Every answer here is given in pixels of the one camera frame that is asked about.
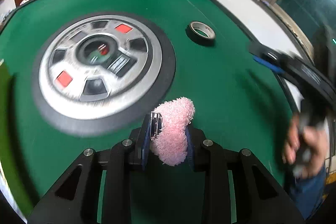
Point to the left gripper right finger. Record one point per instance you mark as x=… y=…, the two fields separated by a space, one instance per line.
x=237 y=183

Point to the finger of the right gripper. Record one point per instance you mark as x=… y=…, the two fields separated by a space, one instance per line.
x=268 y=54
x=268 y=65

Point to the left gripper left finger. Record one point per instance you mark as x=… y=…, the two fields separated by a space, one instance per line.
x=95 y=188

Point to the black tape roll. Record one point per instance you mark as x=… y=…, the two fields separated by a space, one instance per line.
x=201 y=33

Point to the pink fluffy heart keychain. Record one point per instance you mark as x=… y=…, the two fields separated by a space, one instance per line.
x=170 y=145

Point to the blue sleeved right forearm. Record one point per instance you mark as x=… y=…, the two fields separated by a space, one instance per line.
x=306 y=193

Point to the person's right hand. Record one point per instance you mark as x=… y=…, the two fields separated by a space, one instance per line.
x=305 y=149

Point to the gold-rimmed white storage box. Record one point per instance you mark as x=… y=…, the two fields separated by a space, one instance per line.
x=16 y=183

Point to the round silver table centre panel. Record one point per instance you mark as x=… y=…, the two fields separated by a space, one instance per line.
x=102 y=71

